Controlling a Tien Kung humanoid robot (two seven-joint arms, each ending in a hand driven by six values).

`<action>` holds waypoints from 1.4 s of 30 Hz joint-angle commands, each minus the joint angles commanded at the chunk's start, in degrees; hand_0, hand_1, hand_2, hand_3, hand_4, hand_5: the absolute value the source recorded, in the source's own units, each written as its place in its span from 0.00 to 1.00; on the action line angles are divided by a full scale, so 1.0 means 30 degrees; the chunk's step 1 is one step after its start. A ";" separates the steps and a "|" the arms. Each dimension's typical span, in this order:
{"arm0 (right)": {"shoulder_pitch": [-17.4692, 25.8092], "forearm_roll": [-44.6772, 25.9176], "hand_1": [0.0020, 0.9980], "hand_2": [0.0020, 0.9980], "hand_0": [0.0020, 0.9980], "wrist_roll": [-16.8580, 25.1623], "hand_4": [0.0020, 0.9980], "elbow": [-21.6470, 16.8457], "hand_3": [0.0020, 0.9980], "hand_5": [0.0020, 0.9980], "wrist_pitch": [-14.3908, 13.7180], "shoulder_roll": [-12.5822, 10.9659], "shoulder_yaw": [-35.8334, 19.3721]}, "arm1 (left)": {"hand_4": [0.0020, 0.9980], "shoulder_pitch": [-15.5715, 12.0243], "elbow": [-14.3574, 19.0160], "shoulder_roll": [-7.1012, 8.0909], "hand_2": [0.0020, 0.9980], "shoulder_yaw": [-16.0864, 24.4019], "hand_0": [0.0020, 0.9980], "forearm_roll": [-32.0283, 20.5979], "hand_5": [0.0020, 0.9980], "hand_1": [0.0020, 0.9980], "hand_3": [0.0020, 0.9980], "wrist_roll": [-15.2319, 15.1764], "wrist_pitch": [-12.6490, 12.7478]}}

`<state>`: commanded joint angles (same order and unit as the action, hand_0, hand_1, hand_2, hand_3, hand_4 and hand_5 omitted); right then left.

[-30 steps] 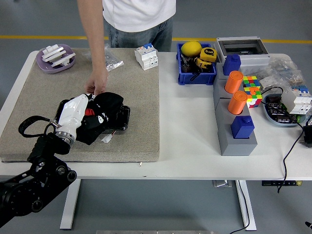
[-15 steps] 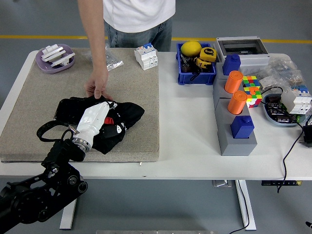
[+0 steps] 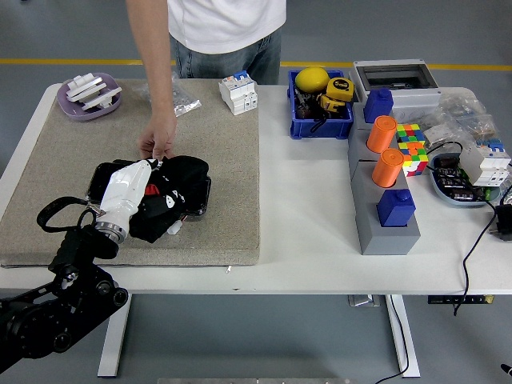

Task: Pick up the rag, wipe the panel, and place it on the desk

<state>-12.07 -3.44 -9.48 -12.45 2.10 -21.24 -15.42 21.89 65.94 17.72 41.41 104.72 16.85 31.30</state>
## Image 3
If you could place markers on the person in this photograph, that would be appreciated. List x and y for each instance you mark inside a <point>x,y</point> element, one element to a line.
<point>224,24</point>

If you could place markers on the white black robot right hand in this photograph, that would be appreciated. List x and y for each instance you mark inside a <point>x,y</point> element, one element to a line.
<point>508,369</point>

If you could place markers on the grey electrical enclosure box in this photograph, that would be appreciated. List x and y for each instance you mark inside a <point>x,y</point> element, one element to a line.
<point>414,100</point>

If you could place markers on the grey peg holder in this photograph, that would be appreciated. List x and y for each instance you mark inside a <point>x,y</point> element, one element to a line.
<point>382,242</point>

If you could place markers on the glossy black display panel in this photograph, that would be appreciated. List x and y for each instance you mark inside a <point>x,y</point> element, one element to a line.
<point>96,180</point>

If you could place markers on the dark screwdriver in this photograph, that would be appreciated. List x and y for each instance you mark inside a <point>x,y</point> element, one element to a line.
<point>302,106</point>

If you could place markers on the small yellow tape measure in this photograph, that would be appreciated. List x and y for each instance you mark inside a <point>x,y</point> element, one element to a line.
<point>330,104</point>

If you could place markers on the grey-brown mat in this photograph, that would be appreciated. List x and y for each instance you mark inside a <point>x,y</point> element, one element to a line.
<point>220,200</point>

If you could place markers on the black table control panel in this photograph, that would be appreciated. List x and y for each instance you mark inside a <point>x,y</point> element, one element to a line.
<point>442,300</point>

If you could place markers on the purple plastic tray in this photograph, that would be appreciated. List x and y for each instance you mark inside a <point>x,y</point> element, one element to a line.
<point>74,113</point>

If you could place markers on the grey bracket under table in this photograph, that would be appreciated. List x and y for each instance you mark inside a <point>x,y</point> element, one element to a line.
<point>362,301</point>

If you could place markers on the orange cylinder peg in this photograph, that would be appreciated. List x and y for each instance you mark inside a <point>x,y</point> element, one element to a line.
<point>380,136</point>
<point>386,170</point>

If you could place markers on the silver foil bag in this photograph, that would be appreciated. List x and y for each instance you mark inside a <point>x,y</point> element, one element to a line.
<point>507,197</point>

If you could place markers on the white circuit breaker blue switch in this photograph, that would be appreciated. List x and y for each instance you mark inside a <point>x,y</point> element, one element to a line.
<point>238,96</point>
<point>482,166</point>

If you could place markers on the black rag with red tag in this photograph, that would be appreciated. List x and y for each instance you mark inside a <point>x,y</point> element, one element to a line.
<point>188,176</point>

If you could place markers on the person's right hand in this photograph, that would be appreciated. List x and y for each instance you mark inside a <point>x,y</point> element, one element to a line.
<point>160,136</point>

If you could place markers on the white plastic clip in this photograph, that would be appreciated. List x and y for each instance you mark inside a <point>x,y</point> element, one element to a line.
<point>101,99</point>
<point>85,86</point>

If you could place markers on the large yellow tape measure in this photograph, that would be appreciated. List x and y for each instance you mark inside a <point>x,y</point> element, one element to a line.
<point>341,88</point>

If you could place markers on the white table leg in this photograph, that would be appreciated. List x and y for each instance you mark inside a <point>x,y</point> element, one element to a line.
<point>402,320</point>
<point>114,344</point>

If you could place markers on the person's right forearm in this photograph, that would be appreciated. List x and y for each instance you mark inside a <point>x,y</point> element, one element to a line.
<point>156,80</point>

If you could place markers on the light blue tray with electronics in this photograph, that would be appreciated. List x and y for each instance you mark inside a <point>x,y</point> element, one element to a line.
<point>442,195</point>

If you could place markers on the black power adapter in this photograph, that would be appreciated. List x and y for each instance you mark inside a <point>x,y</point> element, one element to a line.
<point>504,223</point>

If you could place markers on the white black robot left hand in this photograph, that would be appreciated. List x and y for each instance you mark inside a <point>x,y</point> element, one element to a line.
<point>122,192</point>

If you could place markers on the white switch in clear bag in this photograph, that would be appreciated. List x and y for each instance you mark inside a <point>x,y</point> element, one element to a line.
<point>436,135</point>

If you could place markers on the multicolour puzzle cube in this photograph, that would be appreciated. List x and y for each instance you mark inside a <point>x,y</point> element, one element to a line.
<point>410,134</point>
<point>416,160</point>

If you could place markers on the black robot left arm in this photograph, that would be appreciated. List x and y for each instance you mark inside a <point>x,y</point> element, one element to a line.
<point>80,288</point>

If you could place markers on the blue square peg block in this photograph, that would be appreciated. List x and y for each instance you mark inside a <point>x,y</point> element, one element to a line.
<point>378,106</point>
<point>396,210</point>

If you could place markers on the blue plastic bin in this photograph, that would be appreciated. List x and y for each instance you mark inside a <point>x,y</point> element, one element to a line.
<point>318,130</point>

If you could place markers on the clear bag of small parts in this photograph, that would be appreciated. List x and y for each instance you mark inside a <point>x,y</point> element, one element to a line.
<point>466,114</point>

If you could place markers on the yellow lemon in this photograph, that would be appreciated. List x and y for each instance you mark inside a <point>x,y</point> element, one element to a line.
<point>310,79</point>

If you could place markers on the clear bag of screws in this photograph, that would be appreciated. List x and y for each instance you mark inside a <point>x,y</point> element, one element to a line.
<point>184,102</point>

